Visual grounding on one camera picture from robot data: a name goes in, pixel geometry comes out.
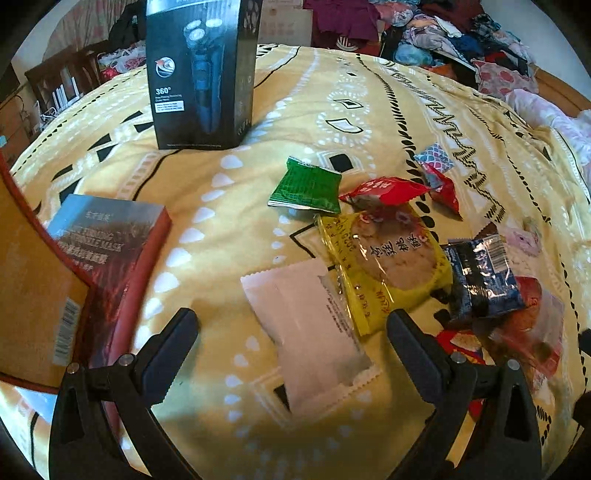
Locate pale pink snack packet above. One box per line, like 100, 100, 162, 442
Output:
240, 259, 381, 419

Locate red milk candy packet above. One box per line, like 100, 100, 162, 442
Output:
436, 329, 486, 365

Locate clear red snack packet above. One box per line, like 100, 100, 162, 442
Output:
473, 276, 564, 394

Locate yellow patterned bedspread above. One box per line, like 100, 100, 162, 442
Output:
11, 46, 590, 479

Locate large red gift box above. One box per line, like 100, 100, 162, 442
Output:
1, 163, 93, 393

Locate dark blue foil snack packet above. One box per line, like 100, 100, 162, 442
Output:
443, 234, 525, 324

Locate red face mask box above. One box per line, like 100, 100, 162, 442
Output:
48, 194, 171, 368

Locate pink clear biscuit packet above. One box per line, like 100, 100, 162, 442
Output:
497, 225, 543, 278

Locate yellow walnut cake packet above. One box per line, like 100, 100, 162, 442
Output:
317, 204, 453, 337

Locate red blue patterned candy packet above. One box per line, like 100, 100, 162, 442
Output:
415, 143, 461, 217

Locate green snack packet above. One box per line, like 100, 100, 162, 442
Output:
267, 157, 342, 214

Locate pink floral quilt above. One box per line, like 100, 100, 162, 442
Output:
505, 89, 591, 169

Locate wooden headboard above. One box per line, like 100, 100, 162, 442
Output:
535, 68, 591, 117

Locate black electric shaver box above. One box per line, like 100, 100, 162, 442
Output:
146, 0, 263, 150

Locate pile of clothes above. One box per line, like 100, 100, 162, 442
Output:
303, 1, 539, 99

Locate cardboard boxes stack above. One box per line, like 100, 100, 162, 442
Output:
259, 0, 312, 46

